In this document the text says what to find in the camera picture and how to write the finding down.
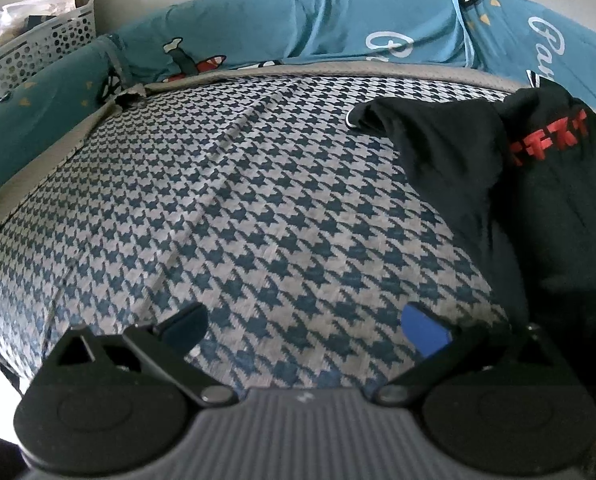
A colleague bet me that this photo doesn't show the long blue printed bed bumper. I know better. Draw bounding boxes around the long blue printed bed bumper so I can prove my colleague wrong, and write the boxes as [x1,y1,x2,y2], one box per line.
[105,0,596,111]

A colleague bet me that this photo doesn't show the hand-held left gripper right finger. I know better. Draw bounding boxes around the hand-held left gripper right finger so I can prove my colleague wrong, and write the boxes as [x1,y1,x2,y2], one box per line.
[373,304,579,407]

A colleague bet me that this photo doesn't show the clear plastic bag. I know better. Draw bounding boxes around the clear plastic bag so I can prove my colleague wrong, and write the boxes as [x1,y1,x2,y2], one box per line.
[0,0,76,31]

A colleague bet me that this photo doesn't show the white perforated plastic basket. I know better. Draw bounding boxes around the white perforated plastic basket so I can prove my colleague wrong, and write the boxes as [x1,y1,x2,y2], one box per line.
[0,0,98,111]

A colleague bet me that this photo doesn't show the black red-print t-shirt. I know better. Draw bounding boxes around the black red-print t-shirt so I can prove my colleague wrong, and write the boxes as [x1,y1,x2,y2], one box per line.
[345,80,596,396]

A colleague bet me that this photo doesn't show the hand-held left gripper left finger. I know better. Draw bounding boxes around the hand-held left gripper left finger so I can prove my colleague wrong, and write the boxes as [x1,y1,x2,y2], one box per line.
[42,303,239,407]

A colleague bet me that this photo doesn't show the short blue printed bed bumper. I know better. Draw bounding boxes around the short blue printed bed bumper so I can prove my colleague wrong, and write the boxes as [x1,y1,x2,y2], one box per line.
[0,39,121,206]

